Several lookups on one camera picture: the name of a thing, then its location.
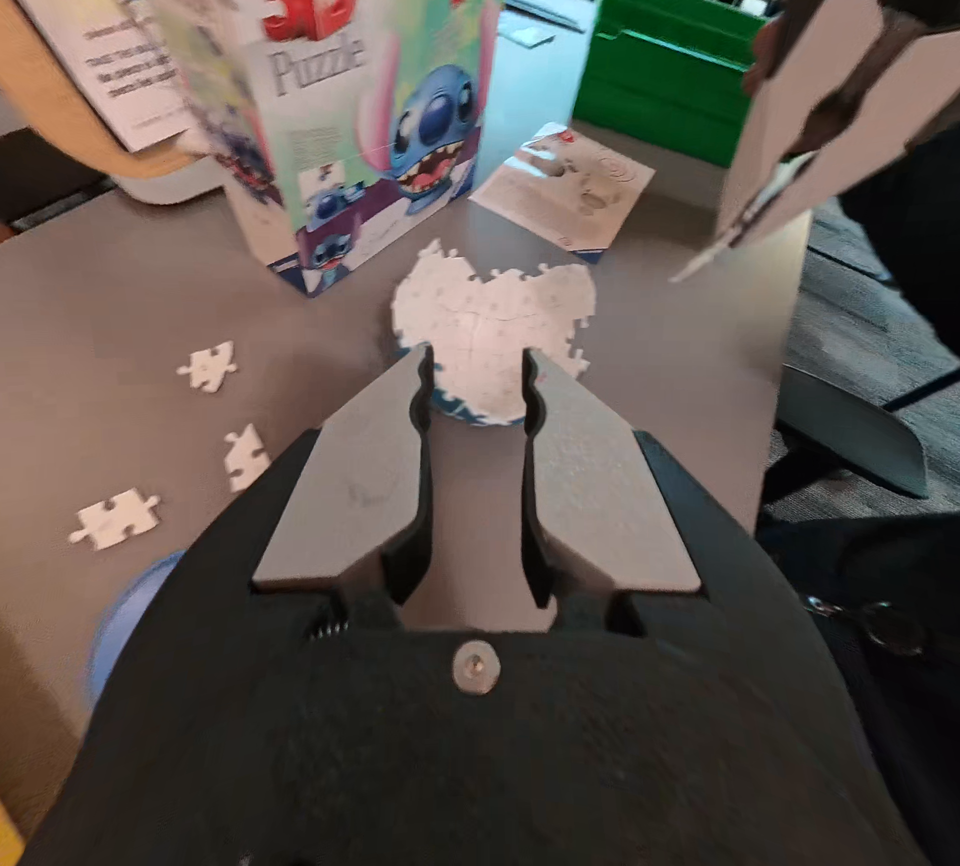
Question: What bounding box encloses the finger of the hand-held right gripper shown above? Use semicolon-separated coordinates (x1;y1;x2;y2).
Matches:
716;0;925;246
741;30;960;250

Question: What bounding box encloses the colourful puzzle box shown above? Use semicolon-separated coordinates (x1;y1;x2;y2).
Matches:
131;0;526;297

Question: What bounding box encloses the white instruction leaflet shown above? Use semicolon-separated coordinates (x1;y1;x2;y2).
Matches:
468;122;657;260

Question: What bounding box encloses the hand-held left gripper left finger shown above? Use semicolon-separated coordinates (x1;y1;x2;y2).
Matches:
251;343;436;606

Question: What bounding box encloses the person's dark clothing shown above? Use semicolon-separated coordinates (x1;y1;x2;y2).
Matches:
753;506;960;866

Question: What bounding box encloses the blue ball stand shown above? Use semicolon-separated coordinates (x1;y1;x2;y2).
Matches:
90;551;189;710

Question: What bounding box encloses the green plastic bin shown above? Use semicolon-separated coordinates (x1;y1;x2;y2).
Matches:
573;0;774;170

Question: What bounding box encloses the white printed sign sheet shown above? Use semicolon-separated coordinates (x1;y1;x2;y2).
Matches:
0;0;200;155

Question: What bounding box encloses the person's right hand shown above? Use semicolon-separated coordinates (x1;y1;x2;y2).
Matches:
741;13;789;96

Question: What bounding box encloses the grey chair base leg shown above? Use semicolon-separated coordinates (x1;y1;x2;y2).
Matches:
772;364;931;500

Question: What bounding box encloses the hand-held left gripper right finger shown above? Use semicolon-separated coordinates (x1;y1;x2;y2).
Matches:
519;349;704;612

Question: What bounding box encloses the blue and white puzzle ball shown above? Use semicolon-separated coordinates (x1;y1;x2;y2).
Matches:
390;240;597;425

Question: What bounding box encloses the rounded wooden board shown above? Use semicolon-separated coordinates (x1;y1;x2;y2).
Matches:
0;0;204;181

